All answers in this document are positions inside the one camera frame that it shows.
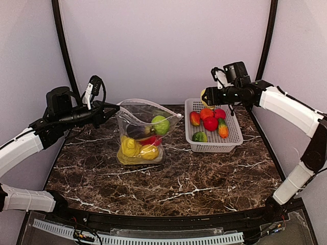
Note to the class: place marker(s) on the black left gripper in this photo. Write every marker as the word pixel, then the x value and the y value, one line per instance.
pixel 97 115

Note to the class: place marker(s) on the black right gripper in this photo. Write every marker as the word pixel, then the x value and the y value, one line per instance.
pixel 217 94

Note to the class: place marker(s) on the cream toy apple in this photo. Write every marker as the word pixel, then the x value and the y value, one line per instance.
pixel 204 99

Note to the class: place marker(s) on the dark purple toy eggplant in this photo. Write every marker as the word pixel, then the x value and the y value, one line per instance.
pixel 139 132

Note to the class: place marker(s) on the clear zip top bag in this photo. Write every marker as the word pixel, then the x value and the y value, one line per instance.
pixel 143 125

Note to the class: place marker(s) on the yellow toy pear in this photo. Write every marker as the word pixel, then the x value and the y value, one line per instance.
pixel 129 151

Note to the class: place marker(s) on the light green toy fruit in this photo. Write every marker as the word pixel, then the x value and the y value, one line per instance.
pixel 160 124

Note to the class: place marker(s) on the red toy pepper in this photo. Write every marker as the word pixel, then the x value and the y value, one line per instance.
pixel 153 140

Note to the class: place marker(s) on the yellow toy lemon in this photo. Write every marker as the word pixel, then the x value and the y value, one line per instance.
pixel 149 152

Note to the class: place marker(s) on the yellow napa cabbage toy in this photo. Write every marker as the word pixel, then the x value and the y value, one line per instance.
pixel 139 161

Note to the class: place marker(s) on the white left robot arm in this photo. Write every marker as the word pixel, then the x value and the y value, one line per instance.
pixel 60 116

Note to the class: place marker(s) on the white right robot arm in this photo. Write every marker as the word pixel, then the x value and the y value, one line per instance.
pixel 234 86

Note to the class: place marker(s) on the orange toy fruit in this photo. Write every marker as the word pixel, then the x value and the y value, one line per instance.
pixel 205 113

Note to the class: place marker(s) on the pink red toy fruit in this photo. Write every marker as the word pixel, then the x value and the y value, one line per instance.
pixel 219 114

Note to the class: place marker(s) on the red toy apple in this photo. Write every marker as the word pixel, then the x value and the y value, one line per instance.
pixel 210 123

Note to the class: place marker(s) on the red orange toy mango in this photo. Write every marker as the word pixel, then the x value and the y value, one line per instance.
pixel 195 119

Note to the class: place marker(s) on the green orange toy cucumber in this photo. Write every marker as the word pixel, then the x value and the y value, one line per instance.
pixel 222 128

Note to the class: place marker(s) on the green yellow toy mango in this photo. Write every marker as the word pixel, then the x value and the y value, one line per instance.
pixel 199 137

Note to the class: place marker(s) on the white plastic basket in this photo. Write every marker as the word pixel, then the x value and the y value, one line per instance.
pixel 214 143

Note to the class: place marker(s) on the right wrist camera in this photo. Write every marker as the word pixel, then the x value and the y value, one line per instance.
pixel 219 77

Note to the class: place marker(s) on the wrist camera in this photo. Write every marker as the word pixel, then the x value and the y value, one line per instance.
pixel 92 90
pixel 219 77

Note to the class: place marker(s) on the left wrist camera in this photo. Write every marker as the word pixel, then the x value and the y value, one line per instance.
pixel 92 90

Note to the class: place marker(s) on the white slotted cable duct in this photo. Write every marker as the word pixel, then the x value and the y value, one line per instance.
pixel 125 236

